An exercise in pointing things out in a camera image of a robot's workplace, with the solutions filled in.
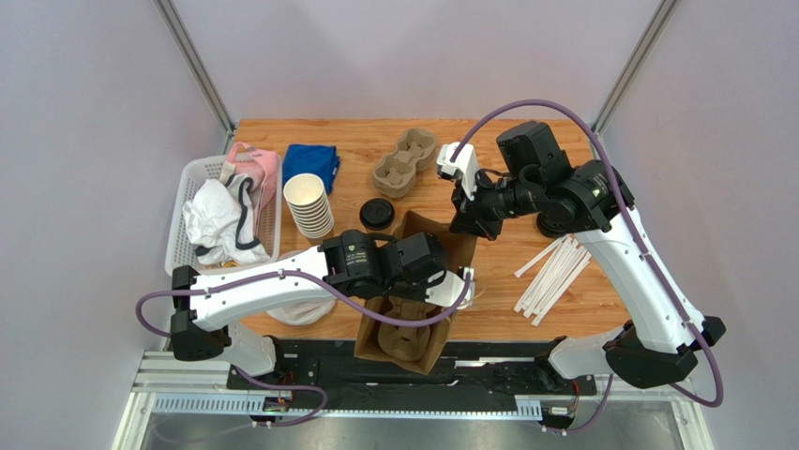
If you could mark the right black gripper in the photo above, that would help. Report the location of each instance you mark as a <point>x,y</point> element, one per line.
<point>470,217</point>

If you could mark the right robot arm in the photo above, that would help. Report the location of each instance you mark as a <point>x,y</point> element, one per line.
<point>659,343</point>

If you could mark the black cup lid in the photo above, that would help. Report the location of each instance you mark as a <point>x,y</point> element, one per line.
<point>377,214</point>

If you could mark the stack of black lids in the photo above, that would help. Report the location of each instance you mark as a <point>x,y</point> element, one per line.
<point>556,222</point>

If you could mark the bundle of white straws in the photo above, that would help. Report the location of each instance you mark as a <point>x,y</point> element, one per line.
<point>564,260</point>

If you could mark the white plastic basket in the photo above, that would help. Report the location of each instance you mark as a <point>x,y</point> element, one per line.
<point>180,251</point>

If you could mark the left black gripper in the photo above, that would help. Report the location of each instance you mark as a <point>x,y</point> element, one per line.
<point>421,295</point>

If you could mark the stack of paper cups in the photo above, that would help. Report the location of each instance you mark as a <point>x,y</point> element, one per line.
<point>306,197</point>

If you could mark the blue folded cloth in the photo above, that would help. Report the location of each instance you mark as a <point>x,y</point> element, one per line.
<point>321,160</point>

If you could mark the white mesh food cover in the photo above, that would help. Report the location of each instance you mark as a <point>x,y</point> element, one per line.
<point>303,313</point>

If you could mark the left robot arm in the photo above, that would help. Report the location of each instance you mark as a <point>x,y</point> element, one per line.
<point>208,308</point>

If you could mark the single cardboard cup carrier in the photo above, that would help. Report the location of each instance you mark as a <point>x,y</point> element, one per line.
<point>405,343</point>

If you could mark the pink cloth bag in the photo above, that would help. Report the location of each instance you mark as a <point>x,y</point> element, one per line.
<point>261,166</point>

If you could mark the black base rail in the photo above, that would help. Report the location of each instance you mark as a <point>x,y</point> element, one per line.
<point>469,377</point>

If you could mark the brown paper bag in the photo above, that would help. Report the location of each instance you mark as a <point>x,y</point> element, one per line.
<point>460,250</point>

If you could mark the white crumpled cloth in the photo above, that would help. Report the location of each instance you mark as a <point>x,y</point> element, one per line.
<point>220,223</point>

